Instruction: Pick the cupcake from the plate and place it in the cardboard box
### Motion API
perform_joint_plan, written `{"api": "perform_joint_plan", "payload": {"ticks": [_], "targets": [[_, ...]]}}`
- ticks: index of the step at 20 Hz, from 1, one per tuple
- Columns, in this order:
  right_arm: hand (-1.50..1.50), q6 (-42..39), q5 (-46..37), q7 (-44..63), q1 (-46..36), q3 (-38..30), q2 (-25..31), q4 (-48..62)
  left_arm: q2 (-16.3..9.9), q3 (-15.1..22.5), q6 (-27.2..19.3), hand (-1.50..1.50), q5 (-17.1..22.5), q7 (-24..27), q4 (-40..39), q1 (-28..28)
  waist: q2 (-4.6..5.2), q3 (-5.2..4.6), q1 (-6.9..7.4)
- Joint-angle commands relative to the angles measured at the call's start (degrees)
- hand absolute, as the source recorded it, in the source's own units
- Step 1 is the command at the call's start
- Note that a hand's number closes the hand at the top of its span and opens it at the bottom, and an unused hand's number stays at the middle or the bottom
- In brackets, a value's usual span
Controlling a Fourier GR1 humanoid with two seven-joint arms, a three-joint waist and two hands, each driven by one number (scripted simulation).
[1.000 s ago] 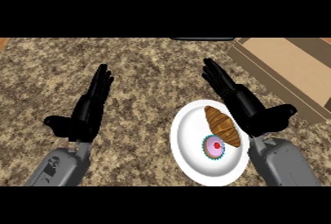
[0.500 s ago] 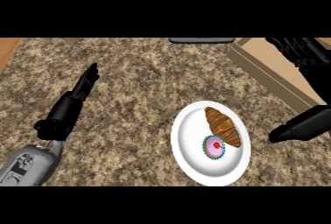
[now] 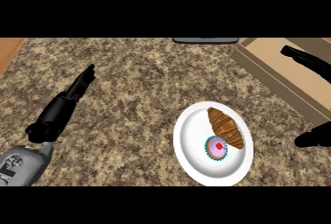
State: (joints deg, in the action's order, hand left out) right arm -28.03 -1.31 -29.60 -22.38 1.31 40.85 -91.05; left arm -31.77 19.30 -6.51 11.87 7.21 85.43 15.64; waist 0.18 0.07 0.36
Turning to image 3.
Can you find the brown croissant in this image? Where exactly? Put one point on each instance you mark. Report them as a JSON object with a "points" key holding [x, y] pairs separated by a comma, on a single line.
{"points": [[225, 127]]}

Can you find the pink cupcake with teal wrapper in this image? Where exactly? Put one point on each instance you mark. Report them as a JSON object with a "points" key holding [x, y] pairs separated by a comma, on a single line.
{"points": [[216, 148]]}

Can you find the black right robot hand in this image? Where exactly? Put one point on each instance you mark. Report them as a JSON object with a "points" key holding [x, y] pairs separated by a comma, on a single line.
{"points": [[310, 61]]}

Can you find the orange wooden surface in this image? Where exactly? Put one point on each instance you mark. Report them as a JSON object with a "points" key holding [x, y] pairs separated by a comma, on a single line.
{"points": [[7, 51]]}

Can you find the brown cardboard box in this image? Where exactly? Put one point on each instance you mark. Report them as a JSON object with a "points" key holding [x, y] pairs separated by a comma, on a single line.
{"points": [[279, 70]]}

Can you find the white oval plate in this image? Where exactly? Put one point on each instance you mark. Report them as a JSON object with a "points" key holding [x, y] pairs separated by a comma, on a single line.
{"points": [[213, 143]]}

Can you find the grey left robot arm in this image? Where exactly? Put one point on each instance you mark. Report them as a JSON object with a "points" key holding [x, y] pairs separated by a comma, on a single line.
{"points": [[21, 167]]}

